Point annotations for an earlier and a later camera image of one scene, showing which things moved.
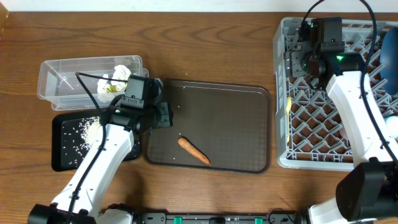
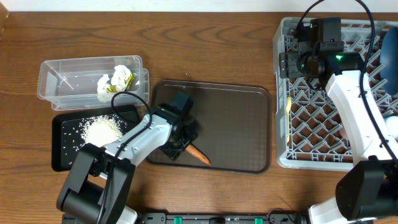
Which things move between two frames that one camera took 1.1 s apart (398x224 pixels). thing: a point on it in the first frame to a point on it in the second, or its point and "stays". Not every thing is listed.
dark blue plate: (388, 61) stays
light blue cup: (392, 122) stays
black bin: (72, 135) stays
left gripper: (164, 116) to (190, 136)
